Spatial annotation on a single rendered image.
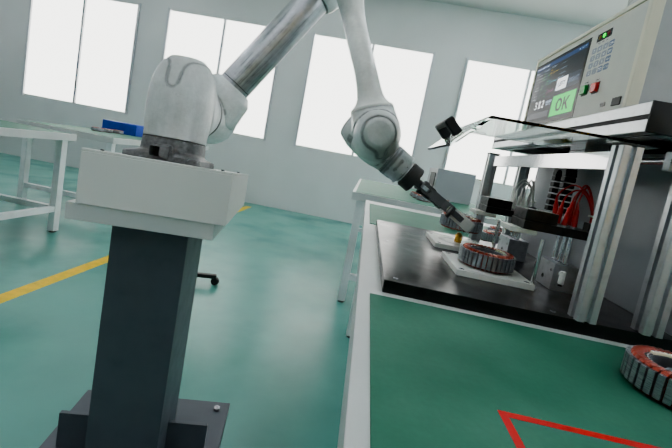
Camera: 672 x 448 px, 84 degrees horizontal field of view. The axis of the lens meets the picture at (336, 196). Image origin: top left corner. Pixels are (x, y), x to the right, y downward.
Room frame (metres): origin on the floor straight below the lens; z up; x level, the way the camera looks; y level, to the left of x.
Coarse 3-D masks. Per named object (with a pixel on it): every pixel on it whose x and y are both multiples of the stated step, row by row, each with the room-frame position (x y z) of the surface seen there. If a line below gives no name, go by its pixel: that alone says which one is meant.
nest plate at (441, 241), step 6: (426, 234) 1.09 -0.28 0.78; (432, 234) 1.07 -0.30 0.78; (438, 234) 1.09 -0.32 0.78; (432, 240) 0.99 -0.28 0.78; (438, 240) 0.99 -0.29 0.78; (444, 240) 1.00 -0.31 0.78; (450, 240) 1.02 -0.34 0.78; (462, 240) 1.06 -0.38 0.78; (468, 240) 1.08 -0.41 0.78; (438, 246) 0.95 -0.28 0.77; (444, 246) 0.95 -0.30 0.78; (450, 246) 0.95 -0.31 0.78; (456, 246) 0.95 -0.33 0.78
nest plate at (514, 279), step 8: (448, 256) 0.81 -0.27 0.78; (456, 256) 0.82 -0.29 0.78; (448, 264) 0.78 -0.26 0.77; (456, 264) 0.75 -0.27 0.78; (464, 264) 0.76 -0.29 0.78; (456, 272) 0.71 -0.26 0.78; (464, 272) 0.71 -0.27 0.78; (472, 272) 0.71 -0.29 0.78; (480, 272) 0.72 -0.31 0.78; (488, 272) 0.73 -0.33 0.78; (488, 280) 0.70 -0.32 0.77; (496, 280) 0.70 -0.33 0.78; (504, 280) 0.70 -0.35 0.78; (512, 280) 0.70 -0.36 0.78; (520, 280) 0.71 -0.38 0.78; (528, 280) 0.73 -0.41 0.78; (528, 288) 0.70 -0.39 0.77
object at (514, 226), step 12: (516, 216) 0.79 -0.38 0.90; (528, 216) 0.74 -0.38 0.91; (540, 216) 0.74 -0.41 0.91; (552, 216) 0.74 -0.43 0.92; (516, 228) 0.74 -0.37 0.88; (528, 228) 0.74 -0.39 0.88; (540, 228) 0.74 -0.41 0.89; (552, 228) 0.74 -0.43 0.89; (564, 228) 0.73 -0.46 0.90; (564, 240) 0.76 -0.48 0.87; (552, 252) 0.79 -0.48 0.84; (564, 252) 0.75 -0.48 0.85
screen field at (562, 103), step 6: (558, 96) 0.92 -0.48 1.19; (564, 96) 0.89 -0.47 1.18; (570, 96) 0.86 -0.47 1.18; (552, 102) 0.94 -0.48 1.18; (558, 102) 0.91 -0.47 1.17; (564, 102) 0.88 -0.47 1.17; (570, 102) 0.85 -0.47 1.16; (552, 108) 0.93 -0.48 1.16; (558, 108) 0.90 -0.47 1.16; (564, 108) 0.87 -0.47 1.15; (570, 108) 0.84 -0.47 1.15; (552, 114) 0.92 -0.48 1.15
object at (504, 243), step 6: (504, 234) 1.04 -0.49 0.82; (504, 240) 1.01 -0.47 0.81; (510, 240) 0.97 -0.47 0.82; (516, 240) 0.97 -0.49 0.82; (522, 240) 0.99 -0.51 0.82; (498, 246) 1.04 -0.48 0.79; (504, 246) 1.00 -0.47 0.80; (510, 246) 0.97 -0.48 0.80; (516, 246) 0.97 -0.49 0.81; (522, 246) 0.97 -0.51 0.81; (510, 252) 0.97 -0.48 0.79; (516, 252) 0.97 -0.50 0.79; (522, 252) 0.97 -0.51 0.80; (516, 258) 0.97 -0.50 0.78; (522, 258) 0.97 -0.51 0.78
